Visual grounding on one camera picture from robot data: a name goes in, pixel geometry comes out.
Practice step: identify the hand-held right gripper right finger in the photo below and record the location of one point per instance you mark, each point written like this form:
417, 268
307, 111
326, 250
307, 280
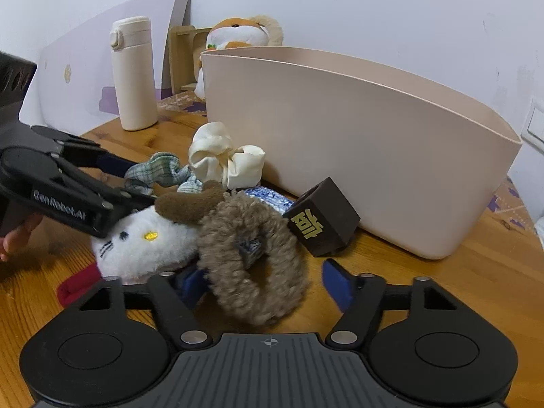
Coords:
338, 282

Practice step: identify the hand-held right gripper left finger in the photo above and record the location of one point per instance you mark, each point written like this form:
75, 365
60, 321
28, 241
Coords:
189, 289

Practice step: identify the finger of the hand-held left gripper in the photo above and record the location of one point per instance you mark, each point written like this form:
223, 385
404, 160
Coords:
123, 202
114, 165

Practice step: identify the white cat plush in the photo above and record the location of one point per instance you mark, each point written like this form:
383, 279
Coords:
140, 246

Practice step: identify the plaid scrunchie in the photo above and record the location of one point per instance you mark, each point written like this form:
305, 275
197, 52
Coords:
163, 168

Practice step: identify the brown fuzzy scrunchie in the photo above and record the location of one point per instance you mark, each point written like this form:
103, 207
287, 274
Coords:
221, 229

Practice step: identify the beige plastic container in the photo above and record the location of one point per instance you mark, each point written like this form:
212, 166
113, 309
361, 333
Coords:
340, 136

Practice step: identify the person's left hand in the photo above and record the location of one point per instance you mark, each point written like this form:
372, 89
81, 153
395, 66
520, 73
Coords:
15, 240

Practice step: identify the dark brown cube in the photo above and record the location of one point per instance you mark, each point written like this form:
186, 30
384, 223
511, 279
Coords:
327, 212

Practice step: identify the cream thermos bottle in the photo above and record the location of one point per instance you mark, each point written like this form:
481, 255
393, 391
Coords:
134, 85

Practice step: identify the white purple board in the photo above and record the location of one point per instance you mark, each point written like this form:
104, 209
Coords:
85, 72

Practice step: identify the cream satin scrunchie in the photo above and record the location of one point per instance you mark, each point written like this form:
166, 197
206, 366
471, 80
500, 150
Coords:
212, 153

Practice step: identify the blue patterned packet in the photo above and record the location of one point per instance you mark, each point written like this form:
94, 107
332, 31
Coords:
272, 199

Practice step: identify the cardboard wooden stand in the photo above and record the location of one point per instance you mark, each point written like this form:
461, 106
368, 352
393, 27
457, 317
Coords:
182, 59

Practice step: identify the orange white hamster plush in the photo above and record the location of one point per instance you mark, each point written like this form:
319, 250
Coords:
238, 34

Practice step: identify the white wall switch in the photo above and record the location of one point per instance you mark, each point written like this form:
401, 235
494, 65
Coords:
534, 125

